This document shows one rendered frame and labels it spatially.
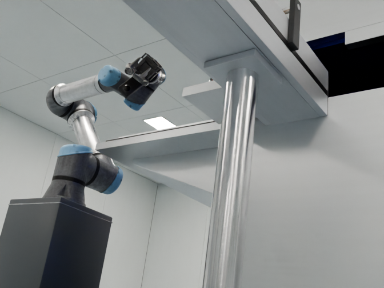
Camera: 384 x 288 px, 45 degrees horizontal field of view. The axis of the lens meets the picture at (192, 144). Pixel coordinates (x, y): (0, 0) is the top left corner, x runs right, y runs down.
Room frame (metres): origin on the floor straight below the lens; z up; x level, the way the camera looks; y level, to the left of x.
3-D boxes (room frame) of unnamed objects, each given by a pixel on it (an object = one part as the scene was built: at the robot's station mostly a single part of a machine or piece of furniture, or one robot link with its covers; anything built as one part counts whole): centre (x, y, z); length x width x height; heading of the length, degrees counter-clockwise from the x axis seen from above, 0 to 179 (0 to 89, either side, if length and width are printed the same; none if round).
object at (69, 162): (1.59, 0.41, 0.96); 0.13 x 0.12 x 0.14; 139
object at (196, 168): (1.08, 0.01, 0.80); 0.34 x 0.03 x 0.13; 51
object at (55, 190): (1.59, 0.41, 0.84); 0.15 x 0.15 x 0.10
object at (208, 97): (0.78, -0.06, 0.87); 0.14 x 0.13 x 0.02; 51
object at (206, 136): (1.27, -0.16, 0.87); 0.70 x 0.48 x 0.02; 141
